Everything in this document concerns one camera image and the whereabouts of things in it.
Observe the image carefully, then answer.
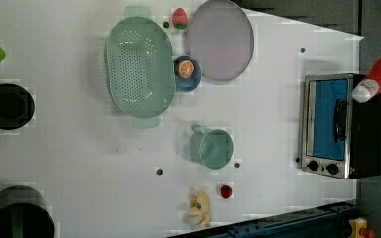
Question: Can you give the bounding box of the black toaster oven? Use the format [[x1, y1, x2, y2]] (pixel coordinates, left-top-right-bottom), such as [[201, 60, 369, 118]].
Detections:
[[300, 73, 381, 179]]

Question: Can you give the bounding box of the blue small bowl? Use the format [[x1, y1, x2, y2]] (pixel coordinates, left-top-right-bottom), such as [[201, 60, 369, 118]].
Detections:
[[173, 55, 202, 92]]

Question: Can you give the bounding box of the green mug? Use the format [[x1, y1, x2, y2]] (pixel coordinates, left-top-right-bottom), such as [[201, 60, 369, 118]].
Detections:
[[190, 125, 234, 170]]

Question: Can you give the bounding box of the orange slice toy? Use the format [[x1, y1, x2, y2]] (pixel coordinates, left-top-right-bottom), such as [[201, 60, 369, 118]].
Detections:
[[176, 60, 194, 78]]

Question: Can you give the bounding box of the green perforated colander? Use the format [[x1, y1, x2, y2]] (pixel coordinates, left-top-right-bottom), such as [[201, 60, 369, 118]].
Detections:
[[105, 6, 176, 129]]

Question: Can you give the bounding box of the red strawberry toy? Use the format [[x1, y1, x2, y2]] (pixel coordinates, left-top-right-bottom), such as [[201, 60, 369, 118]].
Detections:
[[220, 185, 233, 199]]

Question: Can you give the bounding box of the lilac round plate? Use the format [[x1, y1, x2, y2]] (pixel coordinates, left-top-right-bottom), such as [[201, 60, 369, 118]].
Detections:
[[187, 0, 254, 80]]

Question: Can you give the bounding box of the peeled banana toy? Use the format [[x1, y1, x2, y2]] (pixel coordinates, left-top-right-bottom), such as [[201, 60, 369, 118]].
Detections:
[[187, 190, 211, 228]]

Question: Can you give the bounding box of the pink strawberry toy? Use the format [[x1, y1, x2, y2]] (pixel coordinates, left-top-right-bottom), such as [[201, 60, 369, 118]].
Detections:
[[172, 8, 189, 29]]

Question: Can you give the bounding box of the black round object upper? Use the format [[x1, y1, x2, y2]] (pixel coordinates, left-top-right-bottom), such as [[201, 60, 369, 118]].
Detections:
[[0, 83, 35, 130]]

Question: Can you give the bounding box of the black round object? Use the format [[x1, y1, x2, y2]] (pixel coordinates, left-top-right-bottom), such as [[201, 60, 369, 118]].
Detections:
[[0, 185, 56, 238], [0, 83, 35, 130]]

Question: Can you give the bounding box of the black round object lower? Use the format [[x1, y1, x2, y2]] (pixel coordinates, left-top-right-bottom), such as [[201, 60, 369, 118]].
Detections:
[[0, 185, 56, 238]]

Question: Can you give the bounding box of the yellow red clamp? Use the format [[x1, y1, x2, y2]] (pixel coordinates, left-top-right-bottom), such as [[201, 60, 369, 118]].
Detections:
[[349, 218, 376, 238]]

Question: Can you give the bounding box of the blue metal frame rail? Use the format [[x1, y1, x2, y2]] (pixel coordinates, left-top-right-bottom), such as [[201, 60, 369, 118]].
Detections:
[[169, 202, 359, 238]]

